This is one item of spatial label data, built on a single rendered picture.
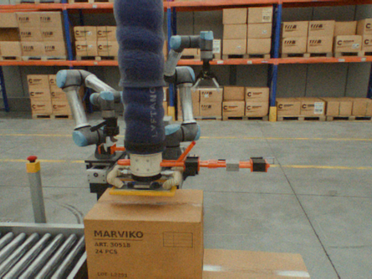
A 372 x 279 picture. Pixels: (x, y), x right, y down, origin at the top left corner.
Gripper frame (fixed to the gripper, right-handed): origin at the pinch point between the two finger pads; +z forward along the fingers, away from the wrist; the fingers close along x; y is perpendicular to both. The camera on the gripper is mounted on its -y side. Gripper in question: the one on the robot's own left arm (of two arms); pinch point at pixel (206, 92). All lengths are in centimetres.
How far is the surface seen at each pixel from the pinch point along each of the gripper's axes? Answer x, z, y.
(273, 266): 40, 98, 31
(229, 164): 14, 33, 39
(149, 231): -26, 64, 56
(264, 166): 32, 34, 38
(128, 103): -36, 0, 45
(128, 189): -38, 44, 48
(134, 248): -34, 74, 57
